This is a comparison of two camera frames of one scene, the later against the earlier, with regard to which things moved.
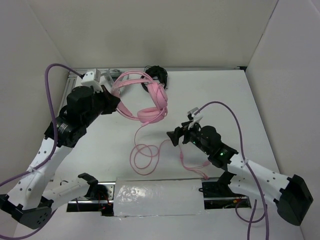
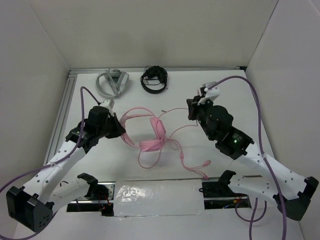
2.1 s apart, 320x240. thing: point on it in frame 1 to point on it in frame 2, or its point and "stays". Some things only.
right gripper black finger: x=174 y=135 to x=193 y=106
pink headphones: x=155 y=114 to x=150 y=145
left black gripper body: x=99 y=105 to x=102 y=130
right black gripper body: x=193 y=135 to x=201 y=118
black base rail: x=101 y=198 stays
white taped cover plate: x=146 y=197 stays
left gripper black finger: x=112 y=102 to x=114 y=129
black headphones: x=156 y=72 stays
